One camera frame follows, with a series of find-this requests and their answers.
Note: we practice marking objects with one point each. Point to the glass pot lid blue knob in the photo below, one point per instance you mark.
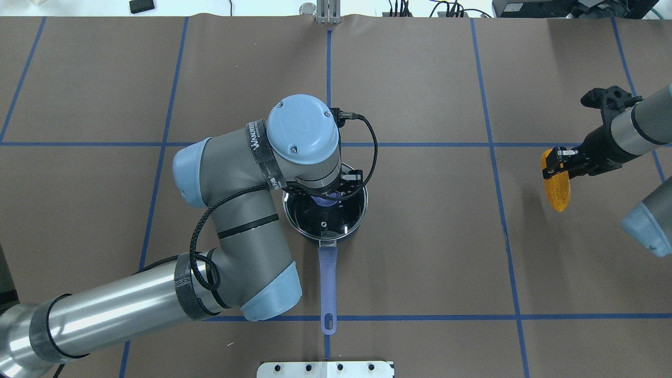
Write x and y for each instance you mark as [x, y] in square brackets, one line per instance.
[332, 199]

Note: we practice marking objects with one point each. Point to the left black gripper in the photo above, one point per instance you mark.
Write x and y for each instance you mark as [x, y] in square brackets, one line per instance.
[350, 178]

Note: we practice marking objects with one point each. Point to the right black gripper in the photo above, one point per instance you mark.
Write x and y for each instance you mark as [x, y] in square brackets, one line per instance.
[600, 143]

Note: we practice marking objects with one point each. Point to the white camera stand column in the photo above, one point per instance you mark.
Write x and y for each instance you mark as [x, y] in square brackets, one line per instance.
[327, 369]

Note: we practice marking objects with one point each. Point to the yellow corn cob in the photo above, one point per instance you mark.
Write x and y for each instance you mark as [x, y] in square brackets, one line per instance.
[556, 186]

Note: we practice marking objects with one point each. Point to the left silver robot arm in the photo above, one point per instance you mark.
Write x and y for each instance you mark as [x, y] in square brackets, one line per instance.
[237, 256]

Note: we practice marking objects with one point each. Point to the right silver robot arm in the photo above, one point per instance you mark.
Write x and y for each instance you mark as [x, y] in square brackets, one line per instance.
[632, 127]

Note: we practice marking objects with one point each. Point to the aluminium frame post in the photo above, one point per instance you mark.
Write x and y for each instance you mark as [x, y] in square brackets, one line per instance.
[328, 12]

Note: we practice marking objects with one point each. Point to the blue saucepan with handle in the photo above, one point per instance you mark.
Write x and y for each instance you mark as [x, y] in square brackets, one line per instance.
[325, 226]

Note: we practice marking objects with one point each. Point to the small black square device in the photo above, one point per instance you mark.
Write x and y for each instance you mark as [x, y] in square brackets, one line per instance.
[139, 6]

